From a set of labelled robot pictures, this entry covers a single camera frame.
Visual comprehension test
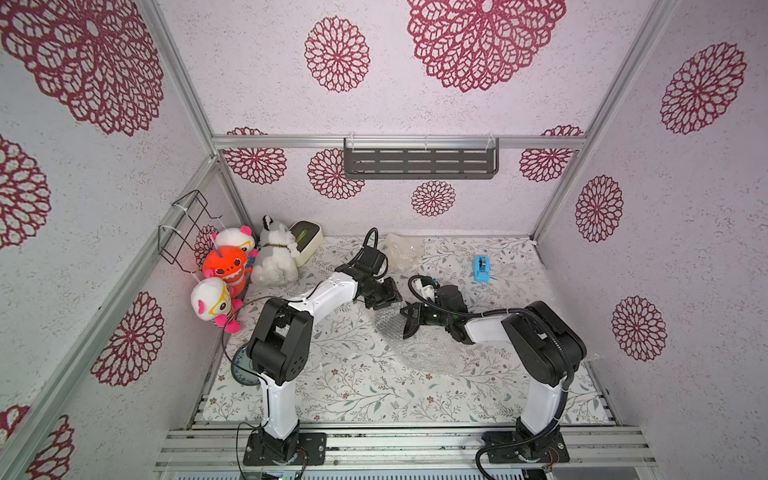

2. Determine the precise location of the clear bubble wrap sheet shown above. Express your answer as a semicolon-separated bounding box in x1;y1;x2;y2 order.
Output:
362;301;477;375
384;233;425;272

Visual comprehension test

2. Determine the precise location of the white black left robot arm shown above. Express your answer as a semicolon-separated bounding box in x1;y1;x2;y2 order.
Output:
246;272;402;442

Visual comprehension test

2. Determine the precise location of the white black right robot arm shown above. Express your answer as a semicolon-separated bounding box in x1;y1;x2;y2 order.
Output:
400;275;587;438

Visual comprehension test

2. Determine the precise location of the blue tape dispenser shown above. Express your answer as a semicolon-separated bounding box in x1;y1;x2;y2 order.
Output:
473;255;490;283

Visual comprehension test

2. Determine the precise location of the floral table mat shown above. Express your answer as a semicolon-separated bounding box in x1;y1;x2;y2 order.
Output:
196;237;614;425

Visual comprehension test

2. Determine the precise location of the grey white husky plush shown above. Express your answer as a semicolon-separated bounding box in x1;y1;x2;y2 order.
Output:
250;215;299;286

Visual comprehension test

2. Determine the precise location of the white pink plush toy top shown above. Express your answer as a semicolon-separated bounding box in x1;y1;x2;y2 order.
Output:
212;226;256;255

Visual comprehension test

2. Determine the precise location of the blue patterned green plate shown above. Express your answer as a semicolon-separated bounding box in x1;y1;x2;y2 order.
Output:
230;344;261;386

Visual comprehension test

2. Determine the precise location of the orange red plush toy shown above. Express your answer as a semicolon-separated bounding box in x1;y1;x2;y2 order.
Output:
202;246;252;298

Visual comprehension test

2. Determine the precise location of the white plush with yellow glasses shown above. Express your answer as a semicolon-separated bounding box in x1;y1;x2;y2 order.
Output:
190;277;243;334

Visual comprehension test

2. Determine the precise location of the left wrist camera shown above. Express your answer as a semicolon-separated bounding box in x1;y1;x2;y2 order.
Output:
350;227;389;280

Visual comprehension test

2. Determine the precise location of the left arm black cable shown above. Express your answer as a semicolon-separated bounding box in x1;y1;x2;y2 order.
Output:
220;293;283;385

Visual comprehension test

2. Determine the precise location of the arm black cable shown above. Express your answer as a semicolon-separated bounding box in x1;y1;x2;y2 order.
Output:
407;274;577;480
220;293;283;385

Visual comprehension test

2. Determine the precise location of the grey wall shelf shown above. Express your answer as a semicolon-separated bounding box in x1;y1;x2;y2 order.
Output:
342;137;499;180

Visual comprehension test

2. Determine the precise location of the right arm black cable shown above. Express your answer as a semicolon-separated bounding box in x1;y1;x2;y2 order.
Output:
407;274;577;480

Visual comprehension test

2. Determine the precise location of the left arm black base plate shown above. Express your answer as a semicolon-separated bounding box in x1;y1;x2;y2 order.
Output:
243;427;328;466

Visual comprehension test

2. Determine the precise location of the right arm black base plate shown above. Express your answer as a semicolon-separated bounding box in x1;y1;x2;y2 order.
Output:
480;423;570;464

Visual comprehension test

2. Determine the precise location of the black wire basket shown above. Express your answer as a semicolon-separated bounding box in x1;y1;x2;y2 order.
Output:
156;189;222;274

